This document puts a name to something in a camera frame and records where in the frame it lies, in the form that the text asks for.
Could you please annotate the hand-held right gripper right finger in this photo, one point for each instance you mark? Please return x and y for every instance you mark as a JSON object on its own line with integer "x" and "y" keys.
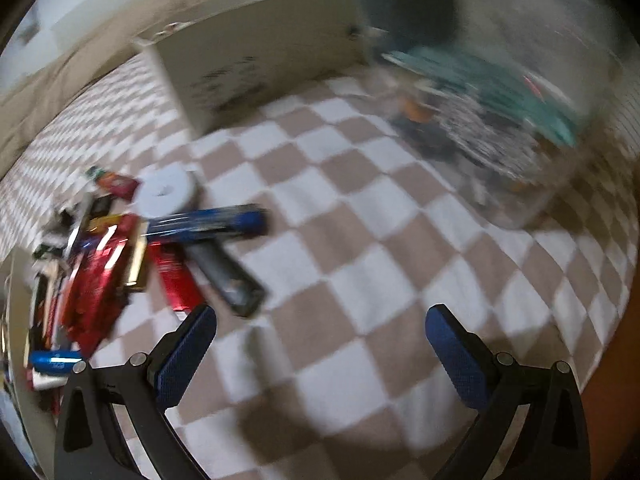
{"x": 460, "y": 360}

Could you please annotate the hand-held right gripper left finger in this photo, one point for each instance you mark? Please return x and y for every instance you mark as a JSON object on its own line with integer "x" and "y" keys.
{"x": 185, "y": 360}

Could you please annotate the black snack bar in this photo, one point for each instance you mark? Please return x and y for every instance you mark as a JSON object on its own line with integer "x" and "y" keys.
{"x": 225, "y": 276}

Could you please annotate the clear plastic storage container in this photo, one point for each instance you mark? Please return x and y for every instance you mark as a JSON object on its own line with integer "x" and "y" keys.
{"x": 500, "y": 125}

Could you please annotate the bright red lighter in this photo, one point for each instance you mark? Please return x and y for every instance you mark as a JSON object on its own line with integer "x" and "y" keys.
{"x": 175, "y": 281}

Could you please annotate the gold trimmed lighter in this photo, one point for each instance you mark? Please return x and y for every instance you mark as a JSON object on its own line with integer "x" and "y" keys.
{"x": 135, "y": 270}

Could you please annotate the red foil packet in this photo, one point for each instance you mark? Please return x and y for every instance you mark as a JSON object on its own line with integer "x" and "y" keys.
{"x": 95, "y": 296}

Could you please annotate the small blue lighter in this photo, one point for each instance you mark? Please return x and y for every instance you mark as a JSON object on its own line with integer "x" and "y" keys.
{"x": 52, "y": 361}

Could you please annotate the blue snack bar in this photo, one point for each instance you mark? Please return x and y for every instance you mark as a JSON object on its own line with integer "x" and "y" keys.
{"x": 210, "y": 223}

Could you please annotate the checkered bed sheet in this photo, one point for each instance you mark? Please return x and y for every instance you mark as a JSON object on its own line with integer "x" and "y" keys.
{"x": 350, "y": 240}

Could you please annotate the white tape roll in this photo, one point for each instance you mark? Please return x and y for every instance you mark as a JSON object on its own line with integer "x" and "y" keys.
{"x": 181, "y": 185}

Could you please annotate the pile of red packets right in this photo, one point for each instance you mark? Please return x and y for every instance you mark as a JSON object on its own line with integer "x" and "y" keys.
{"x": 55, "y": 230}

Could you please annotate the long white cardboard box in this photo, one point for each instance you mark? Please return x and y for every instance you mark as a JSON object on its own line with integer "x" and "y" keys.
{"x": 240, "y": 50}

